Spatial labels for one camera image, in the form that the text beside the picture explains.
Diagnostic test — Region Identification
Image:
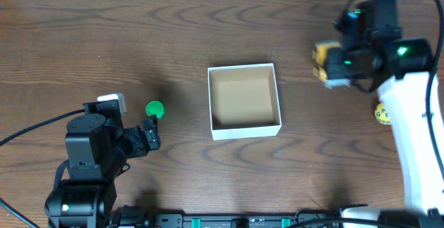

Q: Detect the green spinning top toy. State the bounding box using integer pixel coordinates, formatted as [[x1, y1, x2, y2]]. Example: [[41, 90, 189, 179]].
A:
[[145, 100, 165, 119]]

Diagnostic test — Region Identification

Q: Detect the yellow blue toy truck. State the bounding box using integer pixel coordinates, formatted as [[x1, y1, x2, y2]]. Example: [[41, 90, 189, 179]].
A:
[[312, 40, 351, 89]]

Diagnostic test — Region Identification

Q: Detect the yellow ball with blue spots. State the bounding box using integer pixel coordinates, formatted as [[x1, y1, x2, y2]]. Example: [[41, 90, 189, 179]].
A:
[[374, 103, 391, 125]]

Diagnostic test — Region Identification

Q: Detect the white cardboard box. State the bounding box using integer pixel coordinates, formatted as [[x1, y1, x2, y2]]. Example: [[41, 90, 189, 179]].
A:
[[207, 63, 282, 141]]

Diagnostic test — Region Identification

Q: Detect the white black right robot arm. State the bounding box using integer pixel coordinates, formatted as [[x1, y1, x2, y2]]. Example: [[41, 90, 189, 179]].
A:
[[314, 0, 443, 215]]

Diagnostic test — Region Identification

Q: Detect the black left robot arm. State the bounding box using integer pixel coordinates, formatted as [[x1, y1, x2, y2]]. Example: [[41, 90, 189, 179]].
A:
[[44, 99, 160, 227]]

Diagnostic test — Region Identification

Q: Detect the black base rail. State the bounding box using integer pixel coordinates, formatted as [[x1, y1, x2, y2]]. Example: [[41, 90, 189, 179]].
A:
[[110, 205, 417, 228]]

